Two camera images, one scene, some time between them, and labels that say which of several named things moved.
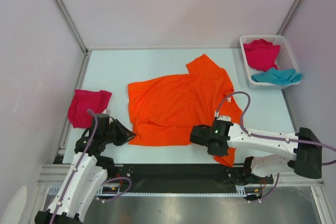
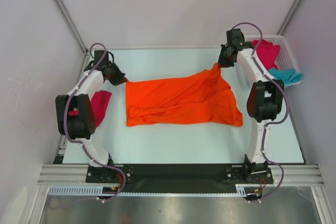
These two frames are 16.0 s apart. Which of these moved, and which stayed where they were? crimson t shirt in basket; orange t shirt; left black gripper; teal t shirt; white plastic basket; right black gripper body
Moved: orange t shirt; left black gripper; right black gripper body
Stayed: crimson t shirt in basket; white plastic basket; teal t shirt
